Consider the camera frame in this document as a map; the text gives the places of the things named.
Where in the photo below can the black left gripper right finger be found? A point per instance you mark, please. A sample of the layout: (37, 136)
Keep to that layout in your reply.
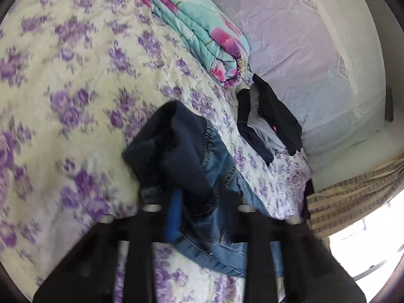
(311, 274)

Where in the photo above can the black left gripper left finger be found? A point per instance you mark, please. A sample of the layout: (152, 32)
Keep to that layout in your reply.
(88, 271)

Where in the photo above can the blue denim kids pants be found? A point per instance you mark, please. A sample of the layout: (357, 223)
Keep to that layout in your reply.
(179, 151)

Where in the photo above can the beige checked curtain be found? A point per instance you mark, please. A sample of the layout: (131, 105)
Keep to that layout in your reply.
(344, 203)

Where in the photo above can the folded dark navy garment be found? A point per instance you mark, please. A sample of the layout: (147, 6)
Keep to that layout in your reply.
(251, 137)

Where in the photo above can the folded black garment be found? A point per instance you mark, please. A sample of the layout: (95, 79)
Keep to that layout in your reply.
(278, 116)

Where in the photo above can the folded grey garment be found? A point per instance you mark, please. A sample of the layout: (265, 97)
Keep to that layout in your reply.
(260, 126)

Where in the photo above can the purple floral bed quilt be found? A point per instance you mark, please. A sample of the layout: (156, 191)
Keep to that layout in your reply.
(79, 78)

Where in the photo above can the lavender lace pillow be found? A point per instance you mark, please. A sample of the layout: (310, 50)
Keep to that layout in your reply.
(323, 59)

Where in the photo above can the folded teal pink floral blanket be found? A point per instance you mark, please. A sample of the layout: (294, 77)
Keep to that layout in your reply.
(209, 35)

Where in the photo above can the window frame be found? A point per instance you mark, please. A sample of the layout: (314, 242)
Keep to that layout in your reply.
(369, 271)

